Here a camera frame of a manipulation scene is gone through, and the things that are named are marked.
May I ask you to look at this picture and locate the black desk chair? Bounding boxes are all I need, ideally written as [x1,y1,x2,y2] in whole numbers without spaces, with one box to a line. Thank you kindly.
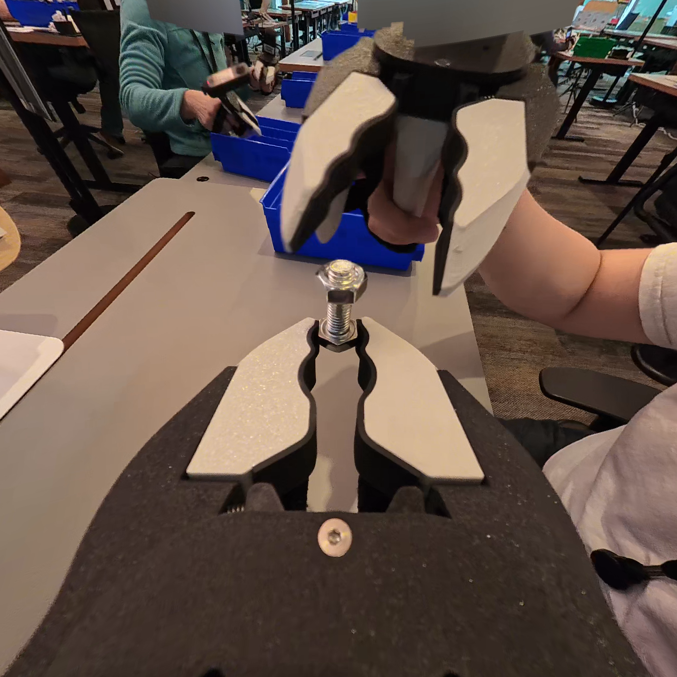
[539,366,663,426]

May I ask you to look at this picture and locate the silver hex nut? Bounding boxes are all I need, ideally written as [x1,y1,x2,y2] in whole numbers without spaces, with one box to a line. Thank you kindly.
[317,317,361,348]

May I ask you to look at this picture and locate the silver hex bolt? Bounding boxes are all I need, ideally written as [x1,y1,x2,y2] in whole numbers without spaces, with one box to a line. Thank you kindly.
[315,258,370,323]

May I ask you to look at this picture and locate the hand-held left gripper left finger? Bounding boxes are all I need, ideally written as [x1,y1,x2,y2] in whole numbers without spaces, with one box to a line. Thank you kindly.
[184,319,319,511]

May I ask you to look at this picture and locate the black shoulder strap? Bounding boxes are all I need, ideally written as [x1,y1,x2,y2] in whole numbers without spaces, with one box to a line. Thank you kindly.
[590,547,677,592]

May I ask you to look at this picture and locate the blue plastic bin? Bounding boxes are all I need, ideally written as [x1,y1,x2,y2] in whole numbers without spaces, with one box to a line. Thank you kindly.
[209,114,303,184]
[260,164,427,275]
[320,29,367,62]
[0,0,81,28]
[280,71,319,110]

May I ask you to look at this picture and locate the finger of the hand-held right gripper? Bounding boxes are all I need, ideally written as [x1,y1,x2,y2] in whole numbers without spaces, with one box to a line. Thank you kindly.
[280,72,398,256]
[430,98,532,298]

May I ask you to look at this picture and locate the green box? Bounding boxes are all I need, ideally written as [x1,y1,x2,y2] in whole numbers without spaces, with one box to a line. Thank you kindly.
[571,34,617,60]

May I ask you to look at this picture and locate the person's right hand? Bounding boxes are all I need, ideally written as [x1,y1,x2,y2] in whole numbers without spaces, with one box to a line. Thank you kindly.
[364,148,445,247]

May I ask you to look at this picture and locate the wooden desk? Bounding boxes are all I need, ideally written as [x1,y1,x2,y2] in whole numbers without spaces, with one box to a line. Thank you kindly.
[549,47,648,140]

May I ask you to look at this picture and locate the person's right forearm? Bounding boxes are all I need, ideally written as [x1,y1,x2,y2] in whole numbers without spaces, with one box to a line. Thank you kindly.
[474,189,652,347]

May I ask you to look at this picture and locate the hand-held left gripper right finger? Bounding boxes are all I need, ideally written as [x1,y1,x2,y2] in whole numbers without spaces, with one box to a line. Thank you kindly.
[354,319,486,512]

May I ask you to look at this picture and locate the white board stand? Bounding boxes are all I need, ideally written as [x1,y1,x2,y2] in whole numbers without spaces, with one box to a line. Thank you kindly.
[0,329,65,423]

